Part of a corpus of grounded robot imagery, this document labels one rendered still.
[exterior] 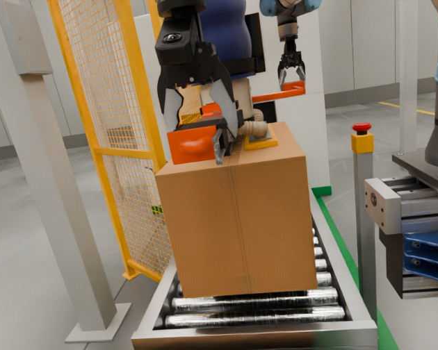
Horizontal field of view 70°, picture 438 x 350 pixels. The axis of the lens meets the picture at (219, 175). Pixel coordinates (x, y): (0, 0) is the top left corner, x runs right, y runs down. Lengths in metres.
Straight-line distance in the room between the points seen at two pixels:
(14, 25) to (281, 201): 1.39
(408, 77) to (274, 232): 3.13
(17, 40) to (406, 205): 1.60
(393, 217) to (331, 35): 9.16
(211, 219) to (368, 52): 9.41
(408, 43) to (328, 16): 6.19
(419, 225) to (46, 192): 1.61
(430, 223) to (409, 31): 3.12
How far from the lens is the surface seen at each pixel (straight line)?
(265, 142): 0.94
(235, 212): 0.86
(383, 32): 10.23
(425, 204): 0.81
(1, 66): 1.81
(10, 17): 1.76
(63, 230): 1.88
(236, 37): 1.01
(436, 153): 0.84
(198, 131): 0.46
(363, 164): 1.38
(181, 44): 0.41
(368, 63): 10.08
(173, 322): 1.19
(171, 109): 0.50
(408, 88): 3.85
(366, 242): 1.53
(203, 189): 0.84
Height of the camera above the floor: 1.30
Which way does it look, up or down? 17 degrees down
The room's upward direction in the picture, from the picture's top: 10 degrees counter-clockwise
